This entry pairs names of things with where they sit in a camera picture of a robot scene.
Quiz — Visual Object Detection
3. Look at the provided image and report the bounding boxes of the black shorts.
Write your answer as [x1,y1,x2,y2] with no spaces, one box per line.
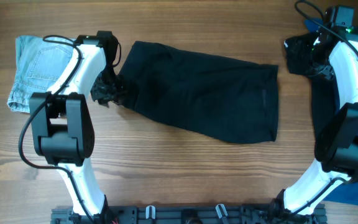
[120,41,279,144]

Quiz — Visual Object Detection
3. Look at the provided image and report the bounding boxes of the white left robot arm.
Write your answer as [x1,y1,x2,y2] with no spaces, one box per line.
[21,30,126,223]

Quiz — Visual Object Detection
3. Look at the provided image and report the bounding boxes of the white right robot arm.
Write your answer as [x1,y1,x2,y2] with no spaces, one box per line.
[270,27,358,217]

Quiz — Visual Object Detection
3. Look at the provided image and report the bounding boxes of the black garment in pile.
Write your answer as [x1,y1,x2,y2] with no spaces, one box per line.
[283,32,338,141]

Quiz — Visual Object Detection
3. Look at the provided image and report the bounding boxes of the folded light blue jeans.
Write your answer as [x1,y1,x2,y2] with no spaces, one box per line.
[7,35,73,113]

